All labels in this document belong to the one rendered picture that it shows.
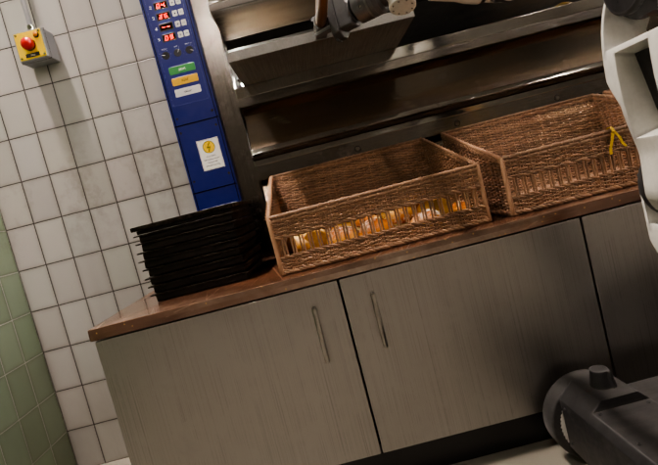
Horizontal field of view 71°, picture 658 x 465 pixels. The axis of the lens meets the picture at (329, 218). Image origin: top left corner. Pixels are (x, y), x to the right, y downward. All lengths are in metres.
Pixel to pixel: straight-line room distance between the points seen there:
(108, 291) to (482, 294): 1.27
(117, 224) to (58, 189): 0.24
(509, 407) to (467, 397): 0.11
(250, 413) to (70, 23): 1.41
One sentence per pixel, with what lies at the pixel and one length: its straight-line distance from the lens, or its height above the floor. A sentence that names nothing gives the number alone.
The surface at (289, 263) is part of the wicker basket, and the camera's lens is 1.16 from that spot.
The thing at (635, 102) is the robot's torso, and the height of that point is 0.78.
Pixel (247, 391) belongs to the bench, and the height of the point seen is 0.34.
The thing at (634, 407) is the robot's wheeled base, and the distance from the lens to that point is 1.17.
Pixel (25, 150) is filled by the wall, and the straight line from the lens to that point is 1.94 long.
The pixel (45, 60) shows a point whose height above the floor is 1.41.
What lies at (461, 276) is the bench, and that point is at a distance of 1.17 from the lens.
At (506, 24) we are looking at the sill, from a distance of 1.86.
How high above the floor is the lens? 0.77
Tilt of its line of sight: 4 degrees down
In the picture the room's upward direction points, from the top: 14 degrees counter-clockwise
